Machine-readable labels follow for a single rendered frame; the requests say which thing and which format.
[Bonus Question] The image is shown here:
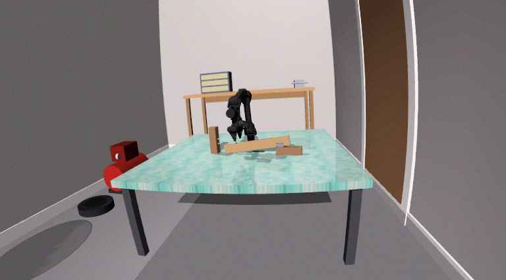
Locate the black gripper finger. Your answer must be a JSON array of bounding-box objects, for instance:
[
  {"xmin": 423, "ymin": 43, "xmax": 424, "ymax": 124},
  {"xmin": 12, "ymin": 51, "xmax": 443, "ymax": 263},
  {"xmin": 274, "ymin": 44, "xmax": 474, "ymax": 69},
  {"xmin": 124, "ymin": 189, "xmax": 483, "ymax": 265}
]
[
  {"xmin": 229, "ymin": 131, "xmax": 238, "ymax": 142},
  {"xmin": 237, "ymin": 127, "xmax": 245, "ymax": 138}
]

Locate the long tan wooden rail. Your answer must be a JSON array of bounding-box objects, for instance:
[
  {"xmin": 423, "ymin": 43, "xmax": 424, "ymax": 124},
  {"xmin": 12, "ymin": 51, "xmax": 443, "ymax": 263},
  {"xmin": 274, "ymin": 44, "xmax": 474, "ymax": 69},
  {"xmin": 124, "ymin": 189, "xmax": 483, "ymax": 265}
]
[{"xmin": 223, "ymin": 135, "xmax": 291, "ymax": 154}]

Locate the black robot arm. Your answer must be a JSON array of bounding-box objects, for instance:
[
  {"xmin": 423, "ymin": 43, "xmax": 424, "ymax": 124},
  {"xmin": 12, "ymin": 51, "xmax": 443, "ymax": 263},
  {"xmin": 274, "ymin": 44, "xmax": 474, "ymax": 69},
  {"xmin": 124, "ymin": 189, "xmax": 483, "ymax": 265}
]
[{"xmin": 226, "ymin": 88, "xmax": 257, "ymax": 141}]

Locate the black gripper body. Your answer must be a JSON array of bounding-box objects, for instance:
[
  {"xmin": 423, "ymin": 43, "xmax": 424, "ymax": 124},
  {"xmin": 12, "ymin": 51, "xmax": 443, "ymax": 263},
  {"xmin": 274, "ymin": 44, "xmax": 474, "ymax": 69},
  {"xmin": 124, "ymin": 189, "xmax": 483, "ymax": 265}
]
[{"xmin": 227, "ymin": 116, "xmax": 243, "ymax": 132}]

